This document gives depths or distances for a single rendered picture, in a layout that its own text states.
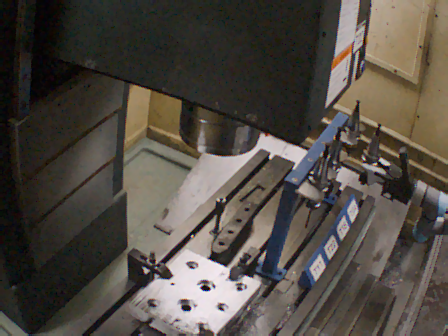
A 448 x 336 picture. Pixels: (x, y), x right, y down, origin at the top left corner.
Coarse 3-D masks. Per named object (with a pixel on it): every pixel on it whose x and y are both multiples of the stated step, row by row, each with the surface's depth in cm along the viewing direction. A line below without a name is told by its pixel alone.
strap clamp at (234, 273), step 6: (246, 252) 149; (252, 252) 155; (258, 252) 155; (240, 258) 150; (246, 258) 150; (252, 258) 153; (258, 258) 157; (234, 264) 150; (240, 264) 150; (246, 264) 150; (252, 264) 157; (234, 270) 149; (240, 270) 149; (246, 270) 151; (252, 270) 158; (234, 276) 148; (240, 276) 148; (252, 276) 161
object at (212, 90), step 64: (64, 0) 107; (128, 0) 99; (192, 0) 92; (256, 0) 86; (320, 0) 81; (128, 64) 106; (192, 64) 99; (256, 64) 93; (320, 64) 90; (256, 128) 99
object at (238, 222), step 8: (240, 208) 177; (248, 208) 178; (256, 208) 179; (240, 216) 174; (248, 216) 175; (232, 224) 171; (240, 224) 171; (248, 224) 177; (224, 232) 167; (232, 232) 169; (240, 232) 170; (216, 240) 164; (224, 240) 165; (232, 240) 165; (216, 248) 161; (224, 248) 162; (216, 256) 161; (224, 256) 163
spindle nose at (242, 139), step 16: (192, 112) 110; (208, 112) 108; (192, 128) 112; (208, 128) 110; (224, 128) 109; (240, 128) 110; (192, 144) 113; (208, 144) 111; (224, 144) 111; (240, 144) 112; (256, 144) 117
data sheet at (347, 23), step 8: (344, 0) 92; (352, 0) 98; (344, 8) 94; (352, 8) 100; (344, 16) 95; (352, 16) 102; (344, 24) 97; (352, 24) 104; (344, 32) 99; (352, 32) 106; (336, 40) 95; (344, 40) 101; (352, 40) 108; (336, 48) 97; (344, 48) 103
